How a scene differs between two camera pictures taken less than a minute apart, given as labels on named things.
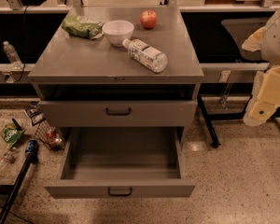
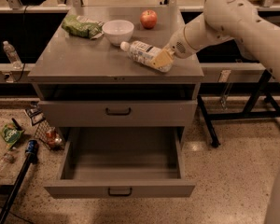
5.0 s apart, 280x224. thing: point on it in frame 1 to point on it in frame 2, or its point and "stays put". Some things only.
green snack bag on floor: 10,134 stays put
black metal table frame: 217,116 stays put
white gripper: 277,39 to 176,46
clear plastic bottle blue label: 146,54 stays put
